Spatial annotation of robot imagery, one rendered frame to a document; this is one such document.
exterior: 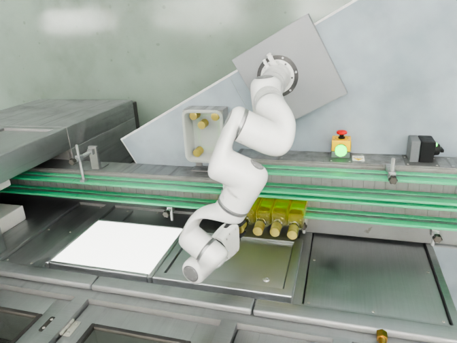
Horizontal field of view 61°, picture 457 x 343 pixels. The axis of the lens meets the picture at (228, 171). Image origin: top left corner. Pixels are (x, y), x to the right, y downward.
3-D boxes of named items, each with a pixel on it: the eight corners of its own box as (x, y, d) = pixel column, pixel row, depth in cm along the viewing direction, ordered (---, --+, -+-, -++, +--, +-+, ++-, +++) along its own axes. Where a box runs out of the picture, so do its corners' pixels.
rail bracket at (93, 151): (100, 167, 186) (71, 186, 166) (94, 133, 180) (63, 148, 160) (109, 167, 185) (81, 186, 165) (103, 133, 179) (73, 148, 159)
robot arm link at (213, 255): (193, 239, 103) (221, 262, 101) (214, 222, 112) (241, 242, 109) (176, 274, 112) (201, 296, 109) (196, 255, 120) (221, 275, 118)
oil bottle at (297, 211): (293, 204, 156) (286, 231, 137) (294, 191, 154) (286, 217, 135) (307, 205, 154) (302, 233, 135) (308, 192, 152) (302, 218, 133)
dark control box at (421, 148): (405, 154, 150) (409, 162, 142) (408, 134, 147) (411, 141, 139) (429, 155, 147) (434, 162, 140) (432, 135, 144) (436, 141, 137)
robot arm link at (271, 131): (256, 83, 104) (259, 94, 90) (300, 105, 106) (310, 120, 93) (233, 128, 109) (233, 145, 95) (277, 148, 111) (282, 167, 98)
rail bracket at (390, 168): (383, 169, 141) (386, 184, 130) (385, 150, 139) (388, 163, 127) (394, 170, 140) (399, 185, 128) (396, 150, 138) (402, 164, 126)
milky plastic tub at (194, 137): (192, 155, 174) (185, 162, 166) (188, 105, 166) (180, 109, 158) (230, 156, 169) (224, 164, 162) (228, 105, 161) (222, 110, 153)
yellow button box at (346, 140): (331, 151, 157) (330, 157, 150) (332, 133, 154) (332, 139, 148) (349, 152, 155) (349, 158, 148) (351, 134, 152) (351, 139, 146)
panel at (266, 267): (98, 224, 174) (45, 269, 144) (96, 218, 173) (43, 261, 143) (302, 245, 150) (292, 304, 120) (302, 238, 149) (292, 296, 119)
